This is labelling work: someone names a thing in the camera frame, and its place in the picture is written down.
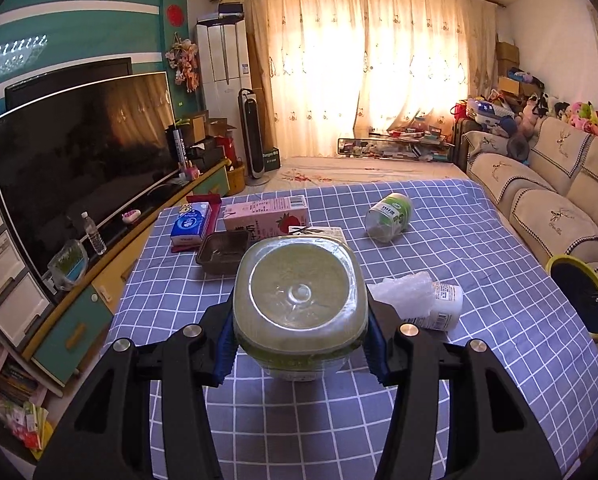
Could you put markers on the large clear green jar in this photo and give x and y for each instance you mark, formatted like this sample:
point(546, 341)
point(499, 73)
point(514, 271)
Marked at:
point(300, 306)

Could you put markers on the teal yellow tv cabinet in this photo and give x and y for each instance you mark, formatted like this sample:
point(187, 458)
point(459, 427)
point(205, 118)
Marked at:
point(66, 335)

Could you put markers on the blue tissue pack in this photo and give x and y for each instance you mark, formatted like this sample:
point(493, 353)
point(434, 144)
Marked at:
point(190, 224)

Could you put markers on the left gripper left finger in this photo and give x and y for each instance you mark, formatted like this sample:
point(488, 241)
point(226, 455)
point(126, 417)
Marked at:
point(105, 432)

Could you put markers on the clear water bottle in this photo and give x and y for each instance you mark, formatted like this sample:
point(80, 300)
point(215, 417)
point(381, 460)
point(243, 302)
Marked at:
point(93, 234)

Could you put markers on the cream window curtains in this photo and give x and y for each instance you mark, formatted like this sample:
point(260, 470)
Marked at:
point(333, 68)

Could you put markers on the yellow rimmed trash bin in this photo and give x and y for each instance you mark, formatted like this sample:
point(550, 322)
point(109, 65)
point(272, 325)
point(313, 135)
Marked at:
point(577, 281)

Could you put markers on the white drawer unit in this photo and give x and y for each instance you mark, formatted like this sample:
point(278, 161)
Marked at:
point(23, 302)

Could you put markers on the beige sofa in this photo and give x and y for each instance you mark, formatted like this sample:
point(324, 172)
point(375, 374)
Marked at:
point(551, 199)

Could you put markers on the pink milk carton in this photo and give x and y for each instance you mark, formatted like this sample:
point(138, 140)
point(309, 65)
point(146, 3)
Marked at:
point(267, 218)

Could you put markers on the green label plastic jar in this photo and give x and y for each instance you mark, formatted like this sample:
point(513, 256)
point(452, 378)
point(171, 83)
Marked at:
point(389, 217)

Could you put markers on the black tower fan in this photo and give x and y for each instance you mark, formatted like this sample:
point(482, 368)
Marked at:
point(253, 145)

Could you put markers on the large flat television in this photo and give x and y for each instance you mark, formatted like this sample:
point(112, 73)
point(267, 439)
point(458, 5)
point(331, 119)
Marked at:
point(92, 148)

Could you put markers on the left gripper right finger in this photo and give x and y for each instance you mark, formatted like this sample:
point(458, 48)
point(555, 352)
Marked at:
point(493, 432)

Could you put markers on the white air conditioner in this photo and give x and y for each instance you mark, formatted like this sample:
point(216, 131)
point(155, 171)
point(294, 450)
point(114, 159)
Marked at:
point(225, 68)

